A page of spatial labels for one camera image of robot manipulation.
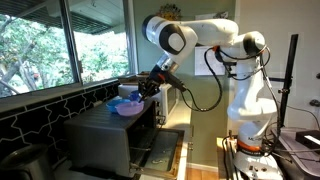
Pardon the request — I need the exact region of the sun wall decoration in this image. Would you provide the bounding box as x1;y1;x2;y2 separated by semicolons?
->
156;3;183;21

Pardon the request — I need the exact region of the window frame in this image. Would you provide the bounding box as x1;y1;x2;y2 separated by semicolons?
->
0;0;139;101

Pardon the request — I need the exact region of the grey side table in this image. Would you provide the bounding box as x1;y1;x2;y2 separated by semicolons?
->
271;127;320;179

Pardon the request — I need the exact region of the landscape wall calendar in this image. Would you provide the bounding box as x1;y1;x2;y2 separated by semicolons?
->
194;11;230;77

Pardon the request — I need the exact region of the purple plastic bowl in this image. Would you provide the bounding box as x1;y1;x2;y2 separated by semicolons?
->
115;100;145;117

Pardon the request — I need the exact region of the metal cooking pot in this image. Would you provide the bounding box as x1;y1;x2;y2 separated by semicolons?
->
0;143;54;180

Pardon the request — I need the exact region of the dark blue plastic bowl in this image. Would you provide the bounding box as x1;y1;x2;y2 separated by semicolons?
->
129;89;144;102

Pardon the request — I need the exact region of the black stand pole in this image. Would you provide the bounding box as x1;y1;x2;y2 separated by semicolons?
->
276;33;300;129

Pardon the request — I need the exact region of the silver toaster oven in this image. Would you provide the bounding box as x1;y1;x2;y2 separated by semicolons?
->
63;98;161;178

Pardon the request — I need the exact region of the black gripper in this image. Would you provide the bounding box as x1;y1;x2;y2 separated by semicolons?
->
137;64;168;102

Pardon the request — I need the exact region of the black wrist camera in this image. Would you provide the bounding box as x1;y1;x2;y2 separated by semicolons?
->
160;70;188;93

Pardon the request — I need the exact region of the black box device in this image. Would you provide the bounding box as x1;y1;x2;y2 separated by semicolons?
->
295;129;320;150

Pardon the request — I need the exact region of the black base cable bundle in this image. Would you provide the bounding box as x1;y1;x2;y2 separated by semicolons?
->
221;134;239;180

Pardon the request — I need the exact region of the glass toaster oven door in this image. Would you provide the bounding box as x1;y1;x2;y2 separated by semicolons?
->
131;128;185;180

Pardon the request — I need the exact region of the light blue plastic bowl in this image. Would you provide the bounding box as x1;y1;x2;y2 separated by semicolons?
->
105;98;132;114

